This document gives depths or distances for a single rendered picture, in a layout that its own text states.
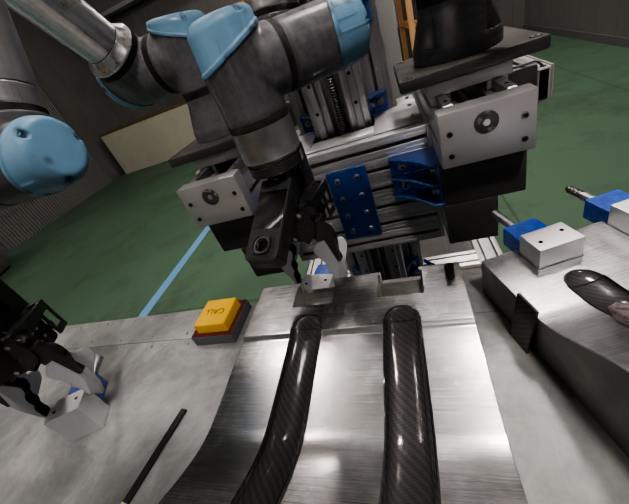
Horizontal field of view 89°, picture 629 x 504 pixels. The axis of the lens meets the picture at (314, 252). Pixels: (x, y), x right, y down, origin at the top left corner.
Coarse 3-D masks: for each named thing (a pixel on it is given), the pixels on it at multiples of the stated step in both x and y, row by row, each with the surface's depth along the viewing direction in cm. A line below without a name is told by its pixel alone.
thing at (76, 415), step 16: (96, 368) 54; (64, 400) 47; (80, 400) 46; (96, 400) 48; (48, 416) 45; (64, 416) 44; (80, 416) 45; (96, 416) 47; (64, 432) 46; (80, 432) 47
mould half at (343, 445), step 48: (288, 288) 44; (336, 288) 41; (432, 288) 36; (288, 336) 37; (336, 336) 35; (432, 336) 31; (240, 384) 35; (336, 384) 31; (432, 384) 28; (480, 384) 26; (240, 432) 30; (336, 432) 27; (480, 432) 24; (192, 480) 27; (240, 480) 26; (336, 480) 24; (480, 480) 21
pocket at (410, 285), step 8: (384, 280) 41; (392, 280) 41; (400, 280) 40; (408, 280) 40; (416, 280) 40; (384, 288) 41; (392, 288) 41; (400, 288) 41; (408, 288) 41; (416, 288) 40; (384, 296) 41
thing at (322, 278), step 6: (324, 264) 54; (318, 270) 54; (324, 270) 53; (306, 276) 51; (312, 276) 51; (318, 276) 50; (324, 276) 50; (330, 276) 49; (306, 282) 50; (312, 282) 49; (318, 282) 49; (324, 282) 48; (330, 282) 48; (306, 288) 49; (312, 288) 48; (318, 288) 48
